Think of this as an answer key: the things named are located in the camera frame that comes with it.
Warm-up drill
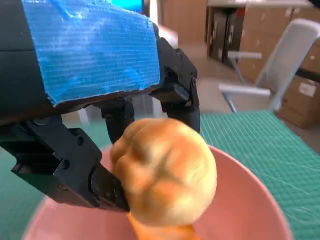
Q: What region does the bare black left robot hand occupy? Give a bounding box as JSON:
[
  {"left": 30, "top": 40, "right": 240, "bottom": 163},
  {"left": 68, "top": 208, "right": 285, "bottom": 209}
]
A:
[{"left": 0, "top": 0, "right": 201, "bottom": 213}]

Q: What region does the round bread bun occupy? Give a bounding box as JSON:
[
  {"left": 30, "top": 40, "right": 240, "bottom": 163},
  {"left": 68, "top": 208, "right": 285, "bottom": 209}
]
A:
[{"left": 109, "top": 117, "right": 218, "bottom": 227}]

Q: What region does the long striped bread loaf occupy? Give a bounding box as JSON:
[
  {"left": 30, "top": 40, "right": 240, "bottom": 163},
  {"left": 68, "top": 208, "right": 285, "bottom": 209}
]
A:
[{"left": 127, "top": 212, "right": 198, "bottom": 240}]

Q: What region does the pink bowl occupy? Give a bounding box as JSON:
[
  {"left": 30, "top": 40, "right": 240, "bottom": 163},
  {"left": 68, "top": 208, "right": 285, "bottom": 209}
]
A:
[{"left": 21, "top": 144, "right": 293, "bottom": 240}]

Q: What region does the computer monitor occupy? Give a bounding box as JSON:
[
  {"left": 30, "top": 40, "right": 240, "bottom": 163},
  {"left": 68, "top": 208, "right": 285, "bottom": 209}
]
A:
[{"left": 107, "top": 0, "right": 145, "bottom": 13}]

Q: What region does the green cutting mat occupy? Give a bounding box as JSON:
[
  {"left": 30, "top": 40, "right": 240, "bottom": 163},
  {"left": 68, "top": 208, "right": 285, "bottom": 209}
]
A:
[{"left": 0, "top": 109, "right": 320, "bottom": 240}]

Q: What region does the beige office chair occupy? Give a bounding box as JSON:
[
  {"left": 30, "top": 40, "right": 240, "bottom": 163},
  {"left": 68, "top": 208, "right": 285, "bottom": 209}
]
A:
[{"left": 218, "top": 18, "right": 320, "bottom": 115}]

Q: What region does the cardboard box with print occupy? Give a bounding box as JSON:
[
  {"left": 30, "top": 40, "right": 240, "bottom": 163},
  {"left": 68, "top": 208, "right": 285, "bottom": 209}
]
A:
[{"left": 274, "top": 74, "right": 320, "bottom": 130}]

